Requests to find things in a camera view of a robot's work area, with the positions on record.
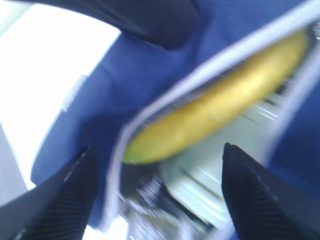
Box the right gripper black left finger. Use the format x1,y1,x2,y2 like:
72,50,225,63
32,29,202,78
0,147,98,240

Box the yellow banana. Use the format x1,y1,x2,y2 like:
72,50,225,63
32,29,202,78
123,28,310,165

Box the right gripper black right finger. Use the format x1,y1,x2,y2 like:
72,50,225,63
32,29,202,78
221,143,320,240

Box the green lidded glass container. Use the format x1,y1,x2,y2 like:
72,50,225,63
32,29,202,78
120,105,278,240

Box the navy blue lunch bag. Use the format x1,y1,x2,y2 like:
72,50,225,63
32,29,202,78
31,0,320,232

